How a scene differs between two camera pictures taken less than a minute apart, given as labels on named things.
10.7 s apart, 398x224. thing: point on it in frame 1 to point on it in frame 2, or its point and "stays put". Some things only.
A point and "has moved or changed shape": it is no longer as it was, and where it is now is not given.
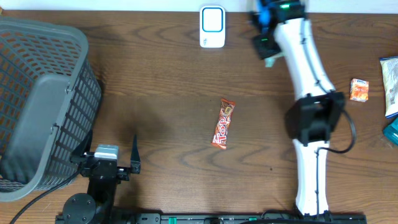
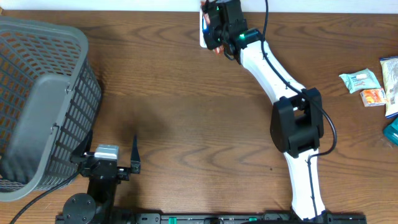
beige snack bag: [389, 76] stays put
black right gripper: [264, 51] to [209, 42]
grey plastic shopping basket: [50, 93] stays put
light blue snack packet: [269, 62] has moved or changed shape
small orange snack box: [359, 90] to [373, 97]
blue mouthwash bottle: [390, 132] stays put
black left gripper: [81, 156] stays put
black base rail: [213, 218] stays put
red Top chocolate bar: [219, 138] to [219, 50]
